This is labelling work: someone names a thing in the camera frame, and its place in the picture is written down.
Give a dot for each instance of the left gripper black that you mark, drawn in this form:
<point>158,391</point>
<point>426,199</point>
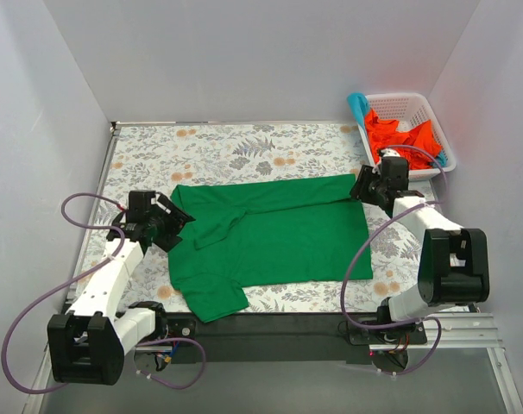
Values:
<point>173,222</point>

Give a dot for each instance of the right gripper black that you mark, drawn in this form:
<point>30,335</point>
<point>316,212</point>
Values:
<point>364,185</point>

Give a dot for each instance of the green t shirt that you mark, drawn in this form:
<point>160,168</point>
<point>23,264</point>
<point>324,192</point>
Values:
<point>267,233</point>

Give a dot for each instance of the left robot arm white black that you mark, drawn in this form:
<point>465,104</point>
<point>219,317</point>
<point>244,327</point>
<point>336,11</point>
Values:
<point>88,343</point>

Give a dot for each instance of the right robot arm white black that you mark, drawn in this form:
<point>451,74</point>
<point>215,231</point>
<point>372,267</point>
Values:
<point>453,263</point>

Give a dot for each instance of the orange t shirt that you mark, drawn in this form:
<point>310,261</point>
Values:
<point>383,133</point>

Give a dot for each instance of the floral table mat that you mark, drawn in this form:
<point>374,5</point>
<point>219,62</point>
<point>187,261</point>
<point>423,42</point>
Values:
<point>161,157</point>

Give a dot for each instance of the light blue t shirt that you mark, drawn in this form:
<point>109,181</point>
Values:
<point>359,107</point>

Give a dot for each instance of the white plastic basket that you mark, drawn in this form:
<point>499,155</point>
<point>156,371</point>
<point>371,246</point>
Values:
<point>411,109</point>

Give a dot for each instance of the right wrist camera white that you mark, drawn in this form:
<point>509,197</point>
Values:
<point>387,152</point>

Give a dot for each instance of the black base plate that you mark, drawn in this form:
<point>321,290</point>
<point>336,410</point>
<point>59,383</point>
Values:
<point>282,337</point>

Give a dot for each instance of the aluminium frame rail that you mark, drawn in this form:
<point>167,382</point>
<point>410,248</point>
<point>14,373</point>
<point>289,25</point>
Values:
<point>467,374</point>

